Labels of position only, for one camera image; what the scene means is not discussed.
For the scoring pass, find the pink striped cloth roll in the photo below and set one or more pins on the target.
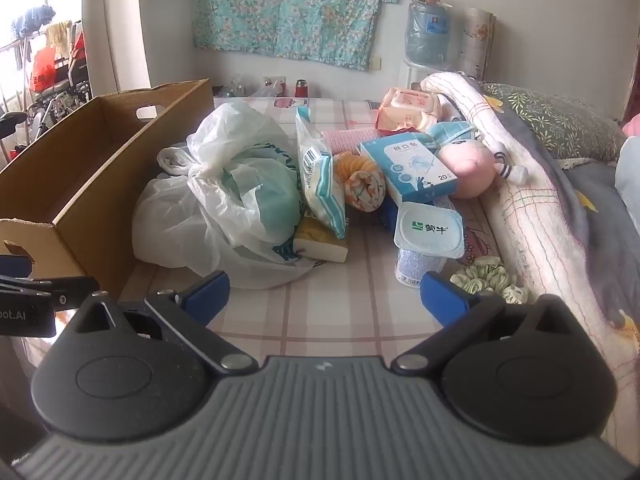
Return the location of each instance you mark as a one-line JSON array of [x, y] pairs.
[[350, 140]]

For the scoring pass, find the yellow flat box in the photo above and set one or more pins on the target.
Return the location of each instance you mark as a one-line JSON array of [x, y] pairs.
[[320, 242]]

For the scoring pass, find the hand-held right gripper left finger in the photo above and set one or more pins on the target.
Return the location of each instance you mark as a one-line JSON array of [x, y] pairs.
[[207, 290]]

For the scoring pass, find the orange striped towel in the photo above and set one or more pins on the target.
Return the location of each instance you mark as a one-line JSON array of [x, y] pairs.
[[365, 185]]

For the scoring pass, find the red thermos bottle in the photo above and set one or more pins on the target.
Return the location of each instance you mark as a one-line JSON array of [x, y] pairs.
[[301, 89]]

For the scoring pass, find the teal knotted towel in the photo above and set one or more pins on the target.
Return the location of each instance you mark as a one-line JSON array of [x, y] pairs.
[[450, 132]]

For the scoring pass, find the white plastic bag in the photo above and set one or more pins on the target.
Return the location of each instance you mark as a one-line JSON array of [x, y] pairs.
[[210, 200]]

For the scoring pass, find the blue water jug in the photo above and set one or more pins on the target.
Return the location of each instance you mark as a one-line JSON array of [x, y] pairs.
[[427, 30]]

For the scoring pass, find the blue white plastic packet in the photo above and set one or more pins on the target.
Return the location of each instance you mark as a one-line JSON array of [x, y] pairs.
[[320, 185]]

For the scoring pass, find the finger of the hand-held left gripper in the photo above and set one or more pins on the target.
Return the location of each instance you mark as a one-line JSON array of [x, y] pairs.
[[15, 266], [65, 292]]

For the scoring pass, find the blue white plaster box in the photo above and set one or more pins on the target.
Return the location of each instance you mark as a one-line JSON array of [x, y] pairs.
[[405, 165]]

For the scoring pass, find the green scrunchie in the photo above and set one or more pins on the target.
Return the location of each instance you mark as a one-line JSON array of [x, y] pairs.
[[475, 275]]

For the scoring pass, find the wheelchair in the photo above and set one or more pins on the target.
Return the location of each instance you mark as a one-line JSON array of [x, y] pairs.
[[60, 95]]

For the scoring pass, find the pink wet wipes pack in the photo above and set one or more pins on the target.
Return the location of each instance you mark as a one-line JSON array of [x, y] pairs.
[[407, 107]]

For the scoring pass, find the wall socket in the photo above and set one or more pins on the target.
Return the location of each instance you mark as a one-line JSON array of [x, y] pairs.
[[375, 62]]

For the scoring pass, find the teal floral wall cloth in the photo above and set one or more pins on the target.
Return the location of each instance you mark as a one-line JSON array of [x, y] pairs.
[[290, 5]]

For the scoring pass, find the hanging yellow cloth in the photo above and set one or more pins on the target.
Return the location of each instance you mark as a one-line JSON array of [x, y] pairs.
[[59, 35]]

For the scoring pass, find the green floral pillow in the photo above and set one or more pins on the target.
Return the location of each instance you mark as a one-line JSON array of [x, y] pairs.
[[555, 120]]

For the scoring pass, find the pink plush toy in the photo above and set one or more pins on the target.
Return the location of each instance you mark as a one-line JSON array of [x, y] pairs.
[[472, 167]]

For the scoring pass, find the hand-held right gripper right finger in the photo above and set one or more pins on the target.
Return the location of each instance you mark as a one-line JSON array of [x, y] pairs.
[[445, 296]]

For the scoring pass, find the plaid printed bed sheet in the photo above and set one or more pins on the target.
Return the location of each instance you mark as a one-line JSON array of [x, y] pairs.
[[325, 310]]

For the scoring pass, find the brown cardboard box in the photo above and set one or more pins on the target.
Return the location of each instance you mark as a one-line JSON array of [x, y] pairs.
[[75, 175]]

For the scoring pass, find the clear plastic bag with bottles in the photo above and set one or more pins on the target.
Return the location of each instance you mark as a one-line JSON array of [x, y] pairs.
[[250, 89]]

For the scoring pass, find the printed film roll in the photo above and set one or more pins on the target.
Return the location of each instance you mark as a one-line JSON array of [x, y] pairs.
[[477, 40]]

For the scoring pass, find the red bag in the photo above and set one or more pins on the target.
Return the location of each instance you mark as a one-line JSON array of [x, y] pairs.
[[42, 70]]

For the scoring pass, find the white water dispenser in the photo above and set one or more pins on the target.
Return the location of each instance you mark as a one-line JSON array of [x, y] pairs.
[[411, 72]]

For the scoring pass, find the white plaid rolled blanket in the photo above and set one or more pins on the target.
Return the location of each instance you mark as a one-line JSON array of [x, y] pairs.
[[530, 240]]

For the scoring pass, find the pale floral scrunchie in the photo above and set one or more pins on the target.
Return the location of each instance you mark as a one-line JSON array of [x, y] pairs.
[[515, 294]]

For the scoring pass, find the hanging dark clothes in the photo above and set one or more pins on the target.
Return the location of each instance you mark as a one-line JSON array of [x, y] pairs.
[[32, 17]]

